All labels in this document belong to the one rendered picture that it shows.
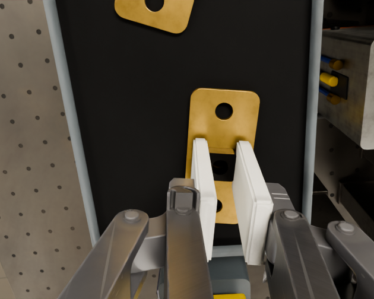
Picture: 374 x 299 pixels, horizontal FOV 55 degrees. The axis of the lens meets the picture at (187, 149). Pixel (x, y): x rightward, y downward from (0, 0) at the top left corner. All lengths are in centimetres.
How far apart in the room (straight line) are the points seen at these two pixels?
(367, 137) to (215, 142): 13
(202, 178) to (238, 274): 15
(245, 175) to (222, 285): 14
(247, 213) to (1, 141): 68
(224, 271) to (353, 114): 15
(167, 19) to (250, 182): 9
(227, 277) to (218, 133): 13
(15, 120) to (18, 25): 17
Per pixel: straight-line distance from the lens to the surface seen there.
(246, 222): 16
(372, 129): 29
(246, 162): 17
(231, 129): 20
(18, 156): 79
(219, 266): 30
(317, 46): 20
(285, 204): 16
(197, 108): 20
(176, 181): 17
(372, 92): 28
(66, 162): 76
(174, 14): 19
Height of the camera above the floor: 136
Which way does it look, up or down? 69 degrees down
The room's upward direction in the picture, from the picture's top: 178 degrees counter-clockwise
